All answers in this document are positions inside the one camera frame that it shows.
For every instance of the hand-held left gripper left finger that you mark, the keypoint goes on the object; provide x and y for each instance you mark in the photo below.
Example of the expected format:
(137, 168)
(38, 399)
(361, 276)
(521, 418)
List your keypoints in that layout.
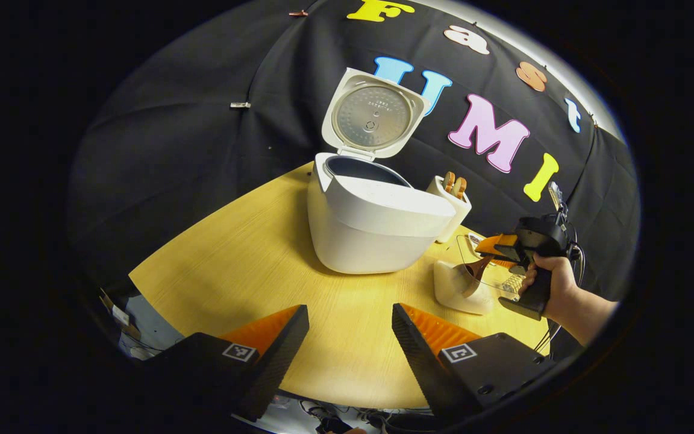
(278, 355)

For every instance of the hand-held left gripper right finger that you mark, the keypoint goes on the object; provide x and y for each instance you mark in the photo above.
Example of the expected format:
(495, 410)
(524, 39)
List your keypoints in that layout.
(422, 355)

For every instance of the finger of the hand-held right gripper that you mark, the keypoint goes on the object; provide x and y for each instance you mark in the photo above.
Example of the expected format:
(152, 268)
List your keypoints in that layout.
(508, 262)
(497, 243)

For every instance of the brown wooden spoon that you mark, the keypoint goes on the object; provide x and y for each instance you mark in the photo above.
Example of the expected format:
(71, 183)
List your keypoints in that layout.
(475, 274)

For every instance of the white rice cooker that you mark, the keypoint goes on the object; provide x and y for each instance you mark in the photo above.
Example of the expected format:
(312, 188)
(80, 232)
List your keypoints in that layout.
(371, 229)

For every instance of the white toaster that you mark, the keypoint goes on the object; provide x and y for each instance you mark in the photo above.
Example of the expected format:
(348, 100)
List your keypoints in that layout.
(458, 211)

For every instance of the toasted bread slice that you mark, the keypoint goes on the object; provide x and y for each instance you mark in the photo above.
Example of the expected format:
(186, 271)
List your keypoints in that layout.
(449, 181)
(459, 187)

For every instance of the black backdrop cloth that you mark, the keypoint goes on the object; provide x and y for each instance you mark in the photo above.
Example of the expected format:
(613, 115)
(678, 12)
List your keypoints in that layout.
(172, 150)

